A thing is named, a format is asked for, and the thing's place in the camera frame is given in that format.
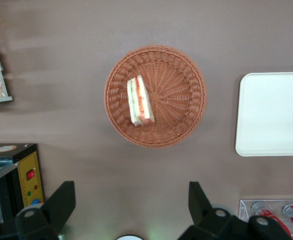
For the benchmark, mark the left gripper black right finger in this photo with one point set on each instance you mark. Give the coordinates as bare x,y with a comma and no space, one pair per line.
206,225

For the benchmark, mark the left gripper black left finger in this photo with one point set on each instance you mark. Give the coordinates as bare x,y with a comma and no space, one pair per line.
41,222

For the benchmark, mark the triangle sandwich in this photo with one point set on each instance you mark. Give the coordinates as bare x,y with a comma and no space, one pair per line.
139,102

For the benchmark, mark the large brown wicker basket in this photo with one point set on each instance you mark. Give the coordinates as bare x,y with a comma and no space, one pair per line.
176,100

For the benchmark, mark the beige serving tray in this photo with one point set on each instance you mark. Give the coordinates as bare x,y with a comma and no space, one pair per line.
274,115

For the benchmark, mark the clear acrylic bottle rack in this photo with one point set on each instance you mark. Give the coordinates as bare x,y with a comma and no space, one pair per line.
244,207

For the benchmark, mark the black food warmer cabinet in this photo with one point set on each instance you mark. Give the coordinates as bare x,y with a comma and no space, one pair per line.
31,170

